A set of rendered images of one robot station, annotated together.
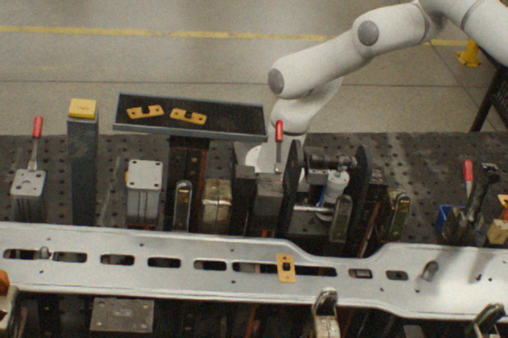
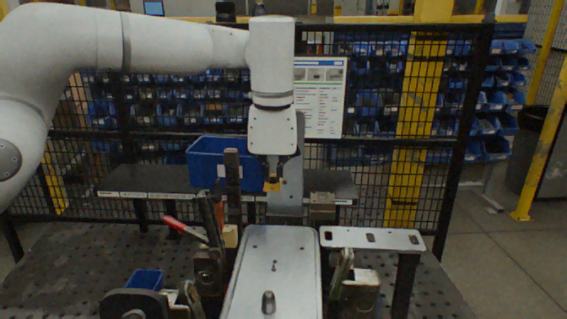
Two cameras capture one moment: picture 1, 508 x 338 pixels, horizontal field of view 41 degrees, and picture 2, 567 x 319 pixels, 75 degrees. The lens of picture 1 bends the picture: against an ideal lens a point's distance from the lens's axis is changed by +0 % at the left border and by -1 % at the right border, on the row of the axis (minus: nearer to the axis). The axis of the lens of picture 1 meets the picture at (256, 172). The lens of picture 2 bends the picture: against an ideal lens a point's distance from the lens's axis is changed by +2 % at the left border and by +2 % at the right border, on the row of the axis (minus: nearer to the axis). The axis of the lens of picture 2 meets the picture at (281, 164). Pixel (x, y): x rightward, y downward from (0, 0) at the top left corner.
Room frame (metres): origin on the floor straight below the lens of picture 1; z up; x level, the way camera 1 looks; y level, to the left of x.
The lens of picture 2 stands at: (0.94, 0.13, 1.63)
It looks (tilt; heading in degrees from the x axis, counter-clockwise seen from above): 25 degrees down; 285
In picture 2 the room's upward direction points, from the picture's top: straight up
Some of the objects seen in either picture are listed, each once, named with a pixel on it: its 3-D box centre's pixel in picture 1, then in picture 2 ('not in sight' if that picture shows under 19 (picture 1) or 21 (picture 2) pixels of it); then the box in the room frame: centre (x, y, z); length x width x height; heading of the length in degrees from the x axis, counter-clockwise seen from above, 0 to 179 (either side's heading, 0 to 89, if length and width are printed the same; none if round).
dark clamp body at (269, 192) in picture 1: (258, 238); not in sight; (1.25, -0.04, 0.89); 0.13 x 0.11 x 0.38; 11
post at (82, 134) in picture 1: (83, 181); not in sight; (1.30, 0.44, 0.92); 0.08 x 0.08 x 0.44; 11
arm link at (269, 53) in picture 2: not in sight; (271, 53); (1.15, -0.56, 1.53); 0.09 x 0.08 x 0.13; 132
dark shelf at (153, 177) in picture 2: not in sight; (229, 182); (1.42, -0.95, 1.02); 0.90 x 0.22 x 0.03; 11
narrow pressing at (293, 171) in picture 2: not in sight; (284, 164); (1.18, -0.83, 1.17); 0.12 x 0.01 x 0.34; 11
